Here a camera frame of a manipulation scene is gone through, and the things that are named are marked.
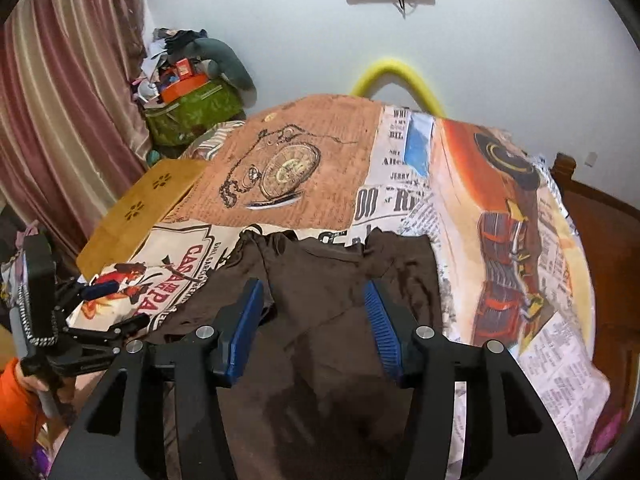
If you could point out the brown shorts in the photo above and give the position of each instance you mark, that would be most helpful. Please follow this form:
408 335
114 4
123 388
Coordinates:
325 310

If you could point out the printed blanket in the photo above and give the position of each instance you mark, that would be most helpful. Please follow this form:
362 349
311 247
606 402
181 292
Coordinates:
475 160

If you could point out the striped pillow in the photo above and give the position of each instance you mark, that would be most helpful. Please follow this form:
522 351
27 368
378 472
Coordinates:
210 142

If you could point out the person's left forearm orange sleeve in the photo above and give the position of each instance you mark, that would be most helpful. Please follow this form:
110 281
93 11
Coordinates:
15 410

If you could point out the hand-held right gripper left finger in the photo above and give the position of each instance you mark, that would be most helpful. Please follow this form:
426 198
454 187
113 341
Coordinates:
244 332

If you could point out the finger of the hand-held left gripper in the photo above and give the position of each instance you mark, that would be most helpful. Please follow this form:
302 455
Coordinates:
100 290
117 329

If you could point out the white wall socket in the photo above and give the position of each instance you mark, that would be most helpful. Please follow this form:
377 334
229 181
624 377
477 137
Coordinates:
591 159

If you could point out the pile of clothes and bags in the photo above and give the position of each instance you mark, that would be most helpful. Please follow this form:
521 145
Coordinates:
200 107

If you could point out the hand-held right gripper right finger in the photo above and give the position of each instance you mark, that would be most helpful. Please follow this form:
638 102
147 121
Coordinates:
382 332

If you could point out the small red box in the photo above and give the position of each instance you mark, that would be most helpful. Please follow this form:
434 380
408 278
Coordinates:
184 68

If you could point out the yellow foam tube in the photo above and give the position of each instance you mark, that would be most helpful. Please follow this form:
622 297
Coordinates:
395 66

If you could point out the wooden bed frame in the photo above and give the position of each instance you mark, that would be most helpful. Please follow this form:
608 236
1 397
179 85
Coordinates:
600 240

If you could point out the yellow wooden board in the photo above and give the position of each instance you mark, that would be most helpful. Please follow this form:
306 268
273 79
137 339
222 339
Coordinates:
140 210

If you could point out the striped pink curtain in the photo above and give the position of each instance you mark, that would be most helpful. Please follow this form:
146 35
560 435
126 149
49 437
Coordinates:
65 110

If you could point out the orange box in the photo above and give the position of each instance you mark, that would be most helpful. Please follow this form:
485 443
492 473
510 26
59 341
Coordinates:
182 89

